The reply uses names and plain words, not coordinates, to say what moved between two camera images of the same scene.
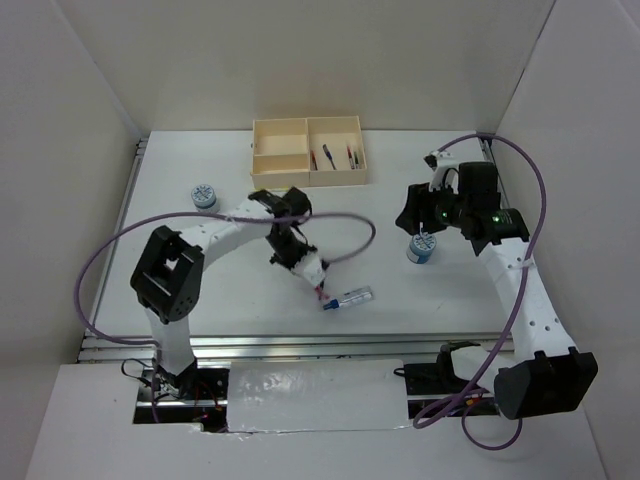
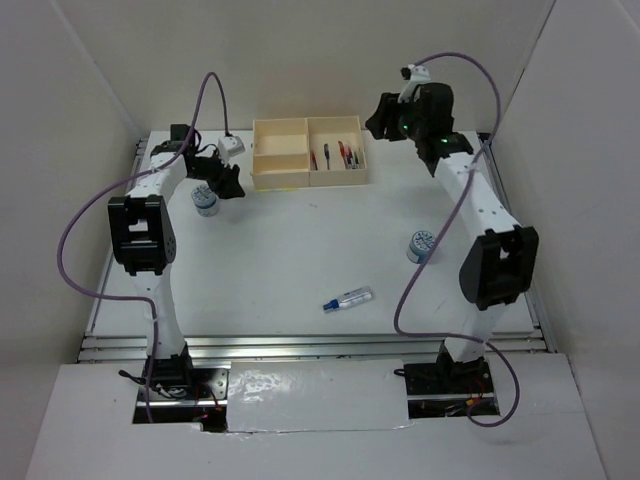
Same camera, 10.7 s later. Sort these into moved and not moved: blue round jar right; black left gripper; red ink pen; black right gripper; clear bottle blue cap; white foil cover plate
Moved: black left gripper; black right gripper
Not moved: white foil cover plate; clear bottle blue cap; blue round jar right; red ink pen
